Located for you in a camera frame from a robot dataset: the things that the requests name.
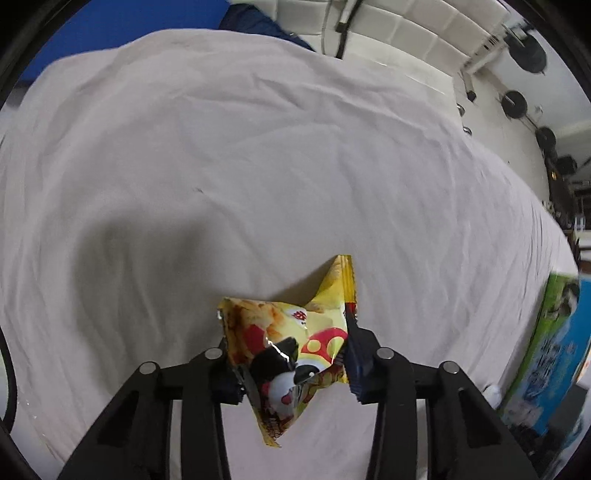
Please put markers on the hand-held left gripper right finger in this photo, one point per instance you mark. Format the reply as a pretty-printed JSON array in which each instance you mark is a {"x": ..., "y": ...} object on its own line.
[{"x": 358, "y": 364}]

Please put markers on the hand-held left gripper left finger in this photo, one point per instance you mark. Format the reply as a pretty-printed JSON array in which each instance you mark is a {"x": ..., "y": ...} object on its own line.
[{"x": 228, "y": 387}]

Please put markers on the yellow snack packet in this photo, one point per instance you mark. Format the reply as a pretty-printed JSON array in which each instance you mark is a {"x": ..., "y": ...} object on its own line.
[{"x": 318, "y": 332}]

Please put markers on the printed cardboard box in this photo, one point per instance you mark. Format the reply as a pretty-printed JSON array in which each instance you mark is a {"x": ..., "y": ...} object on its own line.
[{"x": 554, "y": 360}]

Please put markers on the grey bed sheet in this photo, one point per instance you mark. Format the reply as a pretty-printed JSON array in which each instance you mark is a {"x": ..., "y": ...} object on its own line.
[{"x": 231, "y": 184}]

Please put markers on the short barbell with black plates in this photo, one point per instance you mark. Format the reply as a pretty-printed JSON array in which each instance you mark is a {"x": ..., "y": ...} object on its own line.
[{"x": 515, "y": 104}]

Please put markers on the dark blue cloth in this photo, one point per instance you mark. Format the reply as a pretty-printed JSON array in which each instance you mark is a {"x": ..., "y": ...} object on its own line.
[{"x": 258, "y": 18}]

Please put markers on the blue foam mat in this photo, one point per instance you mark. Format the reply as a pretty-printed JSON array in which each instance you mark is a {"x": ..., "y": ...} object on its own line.
[{"x": 115, "y": 23}]

